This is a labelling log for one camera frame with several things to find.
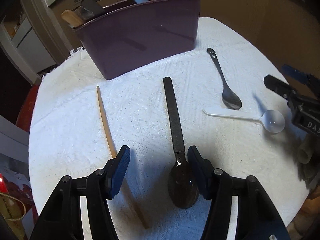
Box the black-handled dark spoon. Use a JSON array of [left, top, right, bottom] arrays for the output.
[[163, 77, 199, 209]]

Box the white textured table cloth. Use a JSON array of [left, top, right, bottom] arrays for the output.
[[29, 18, 308, 239]]

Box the purple plastic utensil bin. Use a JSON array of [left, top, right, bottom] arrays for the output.
[[74, 0, 201, 80]]

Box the wooden spoon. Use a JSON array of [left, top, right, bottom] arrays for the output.
[[61, 10, 85, 28]]

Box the black metal smiley spoon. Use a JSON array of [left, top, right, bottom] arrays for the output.
[[207, 48, 242, 110]]

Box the red and yellow bag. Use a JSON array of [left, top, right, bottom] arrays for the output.
[[1, 174, 31, 239]]

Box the white plastic spoon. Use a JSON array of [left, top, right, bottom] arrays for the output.
[[203, 107, 285, 133]]

